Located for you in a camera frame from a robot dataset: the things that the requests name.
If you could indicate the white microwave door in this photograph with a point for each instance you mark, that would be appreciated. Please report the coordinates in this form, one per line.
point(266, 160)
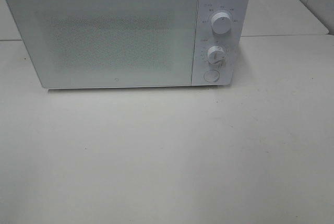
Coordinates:
point(108, 43)

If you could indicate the white microwave knob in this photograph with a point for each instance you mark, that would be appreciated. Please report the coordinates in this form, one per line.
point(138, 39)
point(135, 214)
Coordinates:
point(216, 55)
point(221, 22)

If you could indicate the white microwave oven body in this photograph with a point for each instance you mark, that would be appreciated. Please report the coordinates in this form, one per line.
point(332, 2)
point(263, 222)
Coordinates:
point(206, 38)

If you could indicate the round white door button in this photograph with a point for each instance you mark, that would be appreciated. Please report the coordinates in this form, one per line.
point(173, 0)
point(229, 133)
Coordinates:
point(211, 76)

